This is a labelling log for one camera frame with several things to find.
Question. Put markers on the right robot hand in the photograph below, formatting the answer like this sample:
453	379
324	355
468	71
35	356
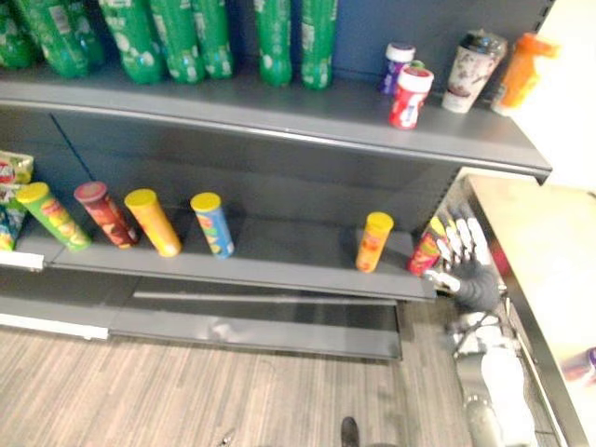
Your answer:
475	284

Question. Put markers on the red chips can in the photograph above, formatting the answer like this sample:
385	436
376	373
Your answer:
423	255

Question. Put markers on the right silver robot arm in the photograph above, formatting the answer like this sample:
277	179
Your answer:
498	382

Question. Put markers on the red gum jar white lid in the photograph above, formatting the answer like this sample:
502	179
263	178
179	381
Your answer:
410	100

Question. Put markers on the grey metal shelf board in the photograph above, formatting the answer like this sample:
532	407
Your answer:
279	116
279	261

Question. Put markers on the grey metal base shelf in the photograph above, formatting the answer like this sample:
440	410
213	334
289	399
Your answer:
256	326

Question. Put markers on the green gum jar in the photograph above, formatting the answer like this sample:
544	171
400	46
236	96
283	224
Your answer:
417	63

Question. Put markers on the purple gum jar white lid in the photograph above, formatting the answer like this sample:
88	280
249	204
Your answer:
390	70

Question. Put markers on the blue chips can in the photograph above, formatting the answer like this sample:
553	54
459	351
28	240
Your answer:
213	228

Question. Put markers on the yellow orange chips can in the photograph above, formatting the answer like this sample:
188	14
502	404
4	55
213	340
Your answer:
153	226

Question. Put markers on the maroon chips can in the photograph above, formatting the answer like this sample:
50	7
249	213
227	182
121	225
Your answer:
108	216

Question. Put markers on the green chips can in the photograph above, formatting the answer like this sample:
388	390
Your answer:
56	219

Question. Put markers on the beige counter with metal edge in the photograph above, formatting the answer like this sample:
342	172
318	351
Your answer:
549	261

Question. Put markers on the wrapped drink cup black lid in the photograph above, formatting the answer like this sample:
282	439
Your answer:
470	74

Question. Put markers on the orange plastic bottle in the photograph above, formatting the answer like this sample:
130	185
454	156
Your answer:
524	74

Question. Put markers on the green soda bottle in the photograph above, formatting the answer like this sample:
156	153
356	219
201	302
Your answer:
60	42
319	46
179	46
132	46
215	42
274	46
11	42
90	42

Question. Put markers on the white price label strip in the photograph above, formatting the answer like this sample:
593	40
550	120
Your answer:
51	326
21	261

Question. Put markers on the green blue snack bag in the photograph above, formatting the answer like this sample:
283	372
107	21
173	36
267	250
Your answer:
10	219

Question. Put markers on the green red snack bag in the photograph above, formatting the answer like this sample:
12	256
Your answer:
14	167

